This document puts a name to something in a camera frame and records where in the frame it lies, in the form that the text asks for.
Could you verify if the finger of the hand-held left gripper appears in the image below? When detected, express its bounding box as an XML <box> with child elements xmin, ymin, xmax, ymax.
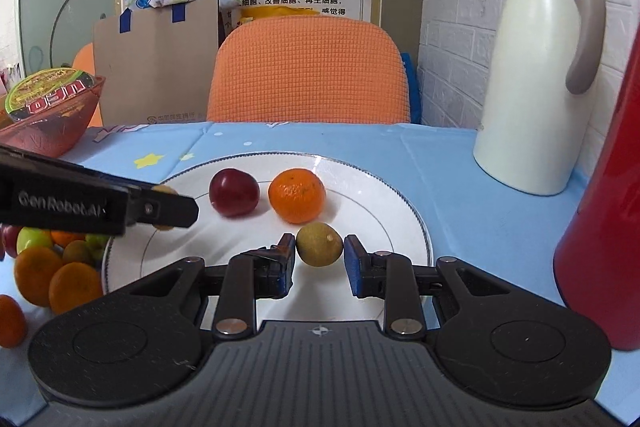
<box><xmin>127</xmin><ymin>184</ymin><xmax>200</xmax><ymax>230</ymax></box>

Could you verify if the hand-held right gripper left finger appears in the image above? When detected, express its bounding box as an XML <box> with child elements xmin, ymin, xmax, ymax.
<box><xmin>119</xmin><ymin>233</ymin><xmax>296</xmax><ymax>341</ymax></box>

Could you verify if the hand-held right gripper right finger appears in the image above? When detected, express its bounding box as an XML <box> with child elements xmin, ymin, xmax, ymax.
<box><xmin>344</xmin><ymin>235</ymin><xmax>567</xmax><ymax>339</ymax></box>

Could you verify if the orange tangerine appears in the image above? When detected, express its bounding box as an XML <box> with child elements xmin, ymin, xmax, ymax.
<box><xmin>14</xmin><ymin>247</ymin><xmax>65</xmax><ymax>308</ymax></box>
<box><xmin>48</xmin><ymin>262</ymin><xmax>104</xmax><ymax>315</ymax></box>
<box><xmin>50</xmin><ymin>230</ymin><xmax>86</xmax><ymax>249</ymax></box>
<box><xmin>0</xmin><ymin>295</ymin><xmax>28</xmax><ymax>349</ymax></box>
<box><xmin>268</xmin><ymin>168</ymin><xmax>327</xmax><ymax>225</ymax></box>

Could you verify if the green kiwi fruit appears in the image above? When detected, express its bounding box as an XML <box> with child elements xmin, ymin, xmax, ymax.
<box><xmin>296</xmin><ymin>222</ymin><xmax>344</xmax><ymax>268</ymax></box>

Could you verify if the red plum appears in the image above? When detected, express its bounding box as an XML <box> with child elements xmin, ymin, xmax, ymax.
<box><xmin>209</xmin><ymin>168</ymin><xmax>261</xmax><ymax>219</ymax></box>
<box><xmin>2</xmin><ymin>224</ymin><xmax>23</xmax><ymax>258</ymax></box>

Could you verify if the green apple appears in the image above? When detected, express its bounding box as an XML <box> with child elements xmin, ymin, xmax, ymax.
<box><xmin>16</xmin><ymin>227</ymin><xmax>55</xmax><ymax>256</ymax></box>
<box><xmin>84</xmin><ymin>233</ymin><xmax>111</xmax><ymax>264</ymax></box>

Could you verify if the white plate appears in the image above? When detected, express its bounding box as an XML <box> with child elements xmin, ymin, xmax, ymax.
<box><xmin>101</xmin><ymin>152</ymin><xmax>434</xmax><ymax>333</ymax></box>

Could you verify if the red bowl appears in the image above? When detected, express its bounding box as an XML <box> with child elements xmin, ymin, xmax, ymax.
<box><xmin>0</xmin><ymin>74</ymin><xmax>107</xmax><ymax>158</ymax></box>

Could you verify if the instant noodle cup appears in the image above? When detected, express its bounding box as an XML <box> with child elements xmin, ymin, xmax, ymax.
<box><xmin>4</xmin><ymin>66</ymin><xmax>99</xmax><ymax>122</ymax></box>

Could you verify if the cardboard box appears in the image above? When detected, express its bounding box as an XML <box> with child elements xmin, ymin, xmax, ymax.
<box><xmin>93</xmin><ymin>0</ymin><xmax>221</xmax><ymax>126</ymax></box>

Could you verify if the blue printed tablecloth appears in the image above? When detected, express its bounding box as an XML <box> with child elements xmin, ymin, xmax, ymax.
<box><xmin>0</xmin><ymin>121</ymin><xmax>638</xmax><ymax>427</ymax></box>

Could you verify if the orange chair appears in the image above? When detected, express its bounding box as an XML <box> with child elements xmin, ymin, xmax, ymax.
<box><xmin>206</xmin><ymin>14</ymin><xmax>414</xmax><ymax>124</ymax></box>
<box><xmin>71</xmin><ymin>42</ymin><xmax>104</xmax><ymax>128</ymax></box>

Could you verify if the orange chair back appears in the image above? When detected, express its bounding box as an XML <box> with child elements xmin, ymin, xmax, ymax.
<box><xmin>206</xmin><ymin>14</ymin><xmax>414</xmax><ymax>124</ymax></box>

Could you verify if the white thermos jug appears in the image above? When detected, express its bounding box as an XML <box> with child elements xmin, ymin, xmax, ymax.
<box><xmin>472</xmin><ymin>0</ymin><xmax>607</xmax><ymax>196</ymax></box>

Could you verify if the red thermos jug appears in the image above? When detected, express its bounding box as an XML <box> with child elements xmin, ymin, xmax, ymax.
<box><xmin>552</xmin><ymin>42</ymin><xmax>640</xmax><ymax>352</ymax></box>

